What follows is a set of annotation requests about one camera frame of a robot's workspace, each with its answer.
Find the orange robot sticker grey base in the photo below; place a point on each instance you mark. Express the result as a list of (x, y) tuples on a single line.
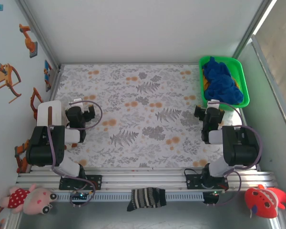
[(28, 43)]

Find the green plastic basket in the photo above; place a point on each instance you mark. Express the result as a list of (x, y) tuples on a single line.
[(243, 81)]

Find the floral patterned tablecloth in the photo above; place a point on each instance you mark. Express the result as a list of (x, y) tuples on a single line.
[(143, 119)]

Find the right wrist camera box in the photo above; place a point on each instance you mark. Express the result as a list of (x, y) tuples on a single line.
[(213, 103)]

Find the aluminium frame post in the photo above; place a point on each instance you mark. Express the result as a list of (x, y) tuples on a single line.
[(40, 35), (253, 28)]

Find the orange crumpled garment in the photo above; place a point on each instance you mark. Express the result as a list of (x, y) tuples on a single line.
[(206, 82)]

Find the black white striped sock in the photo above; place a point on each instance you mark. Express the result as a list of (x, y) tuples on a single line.
[(145, 196)]

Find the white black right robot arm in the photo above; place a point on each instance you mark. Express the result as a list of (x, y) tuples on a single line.
[(240, 148)]

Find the blue orange gripper wall sticker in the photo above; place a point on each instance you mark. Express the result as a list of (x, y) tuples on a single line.
[(47, 71)]

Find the orange machine wall sticker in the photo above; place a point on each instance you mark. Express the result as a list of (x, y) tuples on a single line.
[(3, 76)]

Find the small circuit board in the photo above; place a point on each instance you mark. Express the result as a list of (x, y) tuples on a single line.
[(211, 198), (79, 196)]

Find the aluminium side panel rail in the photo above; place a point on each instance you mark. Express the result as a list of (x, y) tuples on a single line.
[(257, 41)]

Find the pink plush pig toy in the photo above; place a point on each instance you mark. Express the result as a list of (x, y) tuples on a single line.
[(31, 200)]

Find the white tissue box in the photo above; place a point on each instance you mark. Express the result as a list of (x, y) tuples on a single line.
[(43, 114)]

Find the blue t-shirt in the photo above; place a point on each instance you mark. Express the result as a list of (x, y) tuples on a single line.
[(221, 83)]

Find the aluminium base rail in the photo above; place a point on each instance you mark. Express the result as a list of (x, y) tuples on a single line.
[(143, 179)]

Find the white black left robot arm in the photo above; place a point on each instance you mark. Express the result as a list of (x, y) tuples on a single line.
[(41, 143)]

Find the red plush fish toy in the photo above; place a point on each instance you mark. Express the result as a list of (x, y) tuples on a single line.
[(262, 202)]

